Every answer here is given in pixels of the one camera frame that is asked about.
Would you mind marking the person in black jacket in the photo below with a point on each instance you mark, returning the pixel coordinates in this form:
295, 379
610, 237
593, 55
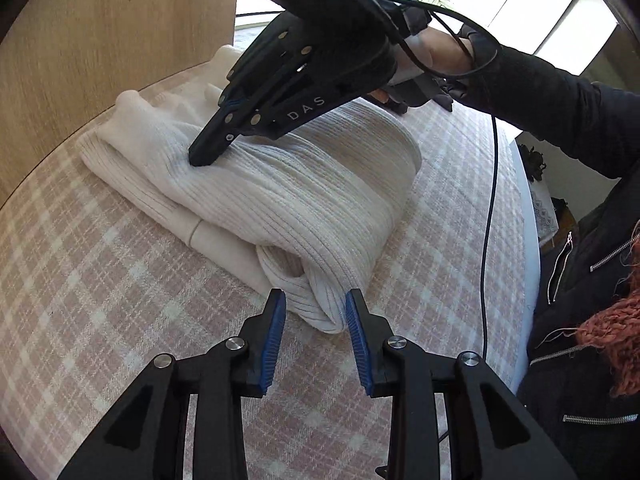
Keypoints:
575, 410

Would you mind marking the white lace cloth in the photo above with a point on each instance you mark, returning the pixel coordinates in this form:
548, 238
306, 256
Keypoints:
546, 215

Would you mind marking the person's right forearm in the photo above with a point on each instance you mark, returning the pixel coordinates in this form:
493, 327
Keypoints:
550, 95

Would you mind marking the person's right hand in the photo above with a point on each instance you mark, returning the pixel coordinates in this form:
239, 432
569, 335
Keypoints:
440, 52

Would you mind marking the pink plaid blanket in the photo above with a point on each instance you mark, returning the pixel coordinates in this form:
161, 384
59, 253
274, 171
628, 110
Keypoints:
125, 285

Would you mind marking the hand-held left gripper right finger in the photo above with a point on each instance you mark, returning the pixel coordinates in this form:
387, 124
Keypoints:
357, 335

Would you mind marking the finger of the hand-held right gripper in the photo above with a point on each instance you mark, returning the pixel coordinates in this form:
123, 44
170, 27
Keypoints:
265, 55
215, 140

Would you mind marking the cream knit sweater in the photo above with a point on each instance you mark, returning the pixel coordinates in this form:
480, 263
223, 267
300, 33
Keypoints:
300, 195

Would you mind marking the wooden headboard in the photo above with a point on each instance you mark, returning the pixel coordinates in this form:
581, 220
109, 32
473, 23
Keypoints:
100, 35

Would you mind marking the pale blue mattress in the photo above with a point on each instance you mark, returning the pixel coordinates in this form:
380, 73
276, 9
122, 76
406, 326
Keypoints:
531, 270

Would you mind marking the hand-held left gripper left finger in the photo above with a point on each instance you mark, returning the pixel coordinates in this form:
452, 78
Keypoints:
272, 335

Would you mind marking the orange knit scarf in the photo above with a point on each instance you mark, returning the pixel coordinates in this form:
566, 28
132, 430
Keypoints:
615, 335

